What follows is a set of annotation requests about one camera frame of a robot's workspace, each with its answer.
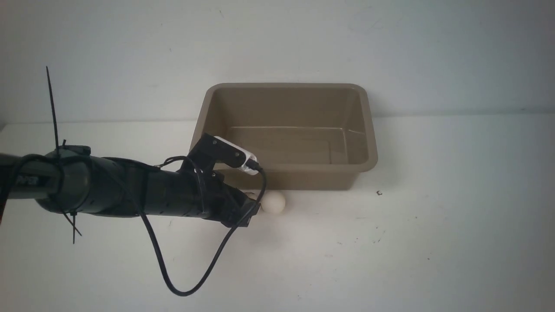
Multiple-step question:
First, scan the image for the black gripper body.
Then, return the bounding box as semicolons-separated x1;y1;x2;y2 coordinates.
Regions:
201;172;260;228

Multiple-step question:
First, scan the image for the white ping-pong ball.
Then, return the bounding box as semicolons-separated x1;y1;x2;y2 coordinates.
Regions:
261;190;286;215

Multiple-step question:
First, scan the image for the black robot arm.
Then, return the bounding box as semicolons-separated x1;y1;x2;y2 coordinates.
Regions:
1;146;260;228

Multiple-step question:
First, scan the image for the tan plastic bin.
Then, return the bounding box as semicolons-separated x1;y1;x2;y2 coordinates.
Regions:
190;83;378;190

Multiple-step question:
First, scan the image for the black and white wrist camera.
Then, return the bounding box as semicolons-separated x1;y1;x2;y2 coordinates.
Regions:
187;133;262;176

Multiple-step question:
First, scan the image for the black camera cable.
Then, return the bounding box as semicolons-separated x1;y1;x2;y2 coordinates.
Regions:
138;156;268;297

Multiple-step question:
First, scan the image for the black cable tie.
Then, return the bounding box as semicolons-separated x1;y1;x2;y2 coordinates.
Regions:
45;65;82;244

